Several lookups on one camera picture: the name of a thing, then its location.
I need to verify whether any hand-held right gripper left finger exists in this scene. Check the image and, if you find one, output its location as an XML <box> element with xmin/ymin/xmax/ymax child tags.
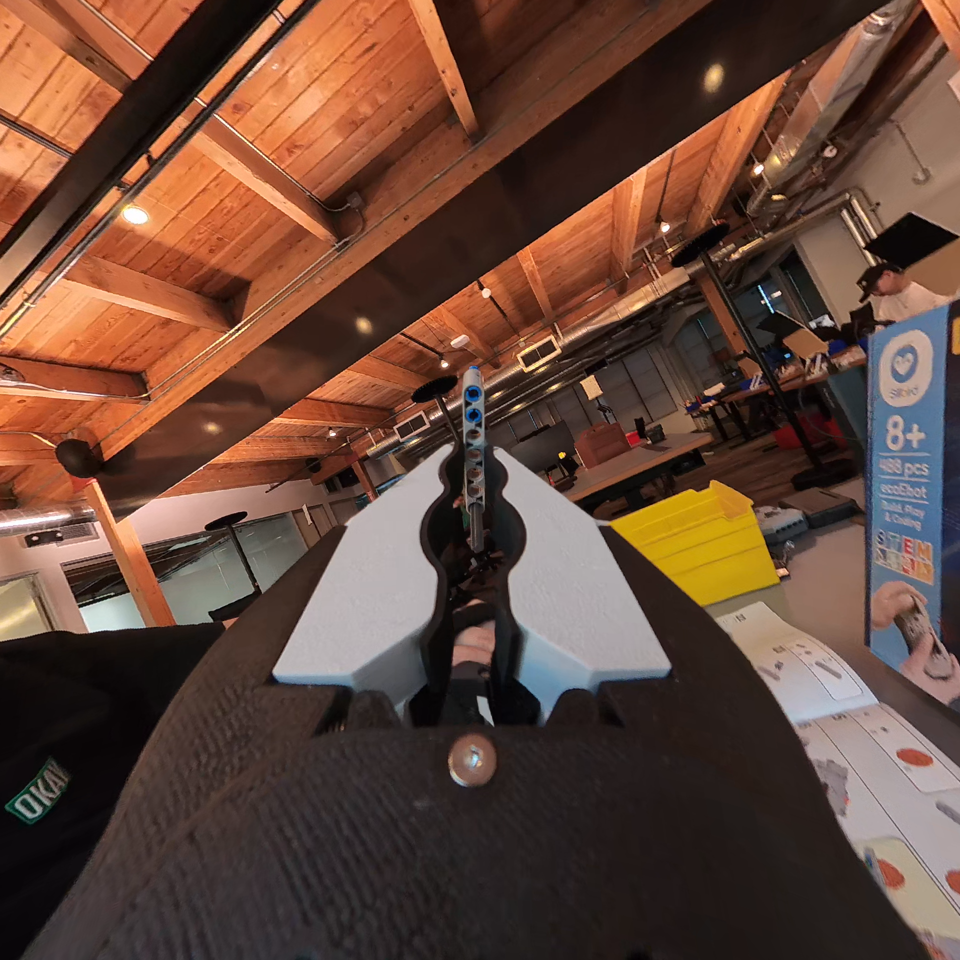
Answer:
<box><xmin>271</xmin><ymin>442</ymin><xmax>466</xmax><ymax>726</ymax></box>

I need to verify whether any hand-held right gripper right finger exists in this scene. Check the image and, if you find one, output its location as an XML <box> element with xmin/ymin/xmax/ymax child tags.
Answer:
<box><xmin>486</xmin><ymin>444</ymin><xmax>672</xmax><ymax>726</ymax></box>

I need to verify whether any grey beam with blue pins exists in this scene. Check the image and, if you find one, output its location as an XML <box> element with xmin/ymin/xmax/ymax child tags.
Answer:
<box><xmin>459</xmin><ymin>365</ymin><xmax>494</xmax><ymax>558</ymax></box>

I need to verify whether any person's left hand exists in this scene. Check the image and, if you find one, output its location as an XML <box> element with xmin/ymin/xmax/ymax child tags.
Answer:
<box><xmin>452</xmin><ymin>624</ymin><xmax>498</xmax><ymax>667</ymax></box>

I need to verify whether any yellow parts bin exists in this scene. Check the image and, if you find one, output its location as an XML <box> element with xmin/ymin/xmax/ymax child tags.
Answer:
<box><xmin>609</xmin><ymin>480</ymin><xmax>783</xmax><ymax>610</ymax></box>

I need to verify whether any wooden work table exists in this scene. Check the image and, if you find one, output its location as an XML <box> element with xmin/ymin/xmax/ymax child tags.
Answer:
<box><xmin>681</xmin><ymin>351</ymin><xmax>870</xmax><ymax>445</ymax></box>
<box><xmin>561</xmin><ymin>431</ymin><xmax>715</xmax><ymax>515</ymax></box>

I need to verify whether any black monitor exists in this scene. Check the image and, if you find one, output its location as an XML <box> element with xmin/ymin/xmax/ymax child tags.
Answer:
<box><xmin>508</xmin><ymin>420</ymin><xmax>580</xmax><ymax>475</ymax></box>

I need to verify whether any grey white toy module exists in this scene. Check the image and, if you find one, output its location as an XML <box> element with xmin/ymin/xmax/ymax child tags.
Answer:
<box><xmin>752</xmin><ymin>504</ymin><xmax>813</xmax><ymax>543</ymax></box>

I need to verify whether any black flat device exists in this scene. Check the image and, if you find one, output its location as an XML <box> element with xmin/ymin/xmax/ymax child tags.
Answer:
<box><xmin>778</xmin><ymin>493</ymin><xmax>861</xmax><ymax>531</ymax></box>

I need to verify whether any white instruction booklet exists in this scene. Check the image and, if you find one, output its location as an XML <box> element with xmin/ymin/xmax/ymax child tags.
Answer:
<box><xmin>714</xmin><ymin>602</ymin><xmax>960</xmax><ymax>960</ymax></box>

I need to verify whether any black round ceiling device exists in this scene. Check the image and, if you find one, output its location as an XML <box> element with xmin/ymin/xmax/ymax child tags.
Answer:
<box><xmin>54</xmin><ymin>437</ymin><xmax>106</xmax><ymax>479</ymax></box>

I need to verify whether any blue robot toy box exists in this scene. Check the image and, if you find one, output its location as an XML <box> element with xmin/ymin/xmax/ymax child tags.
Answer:
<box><xmin>864</xmin><ymin>298</ymin><xmax>960</xmax><ymax>712</ymax></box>

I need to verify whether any black ceiling panel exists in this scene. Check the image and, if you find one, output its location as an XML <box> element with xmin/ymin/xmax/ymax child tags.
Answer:
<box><xmin>97</xmin><ymin>0</ymin><xmax>894</xmax><ymax>522</ymax></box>

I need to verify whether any dark tilted screen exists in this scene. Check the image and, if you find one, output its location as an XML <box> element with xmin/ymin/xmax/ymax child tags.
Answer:
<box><xmin>862</xmin><ymin>211</ymin><xmax>960</xmax><ymax>273</ymax></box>

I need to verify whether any wooden support post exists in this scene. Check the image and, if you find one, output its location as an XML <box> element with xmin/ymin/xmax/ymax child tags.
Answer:
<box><xmin>81</xmin><ymin>480</ymin><xmax>179</xmax><ymax>629</ymax></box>

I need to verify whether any silver ventilation duct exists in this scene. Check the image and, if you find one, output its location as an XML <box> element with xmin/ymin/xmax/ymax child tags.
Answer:
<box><xmin>0</xmin><ymin>501</ymin><xmax>100</xmax><ymax>537</ymax></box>
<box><xmin>366</xmin><ymin>240</ymin><xmax>759</xmax><ymax>460</ymax></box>

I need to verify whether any rectangular metal ceiling duct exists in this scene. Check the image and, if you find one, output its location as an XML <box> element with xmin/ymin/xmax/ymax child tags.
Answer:
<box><xmin>746</xmin><ymin>0</ymin><xmax>924</xmax><ymax>215</ymax></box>

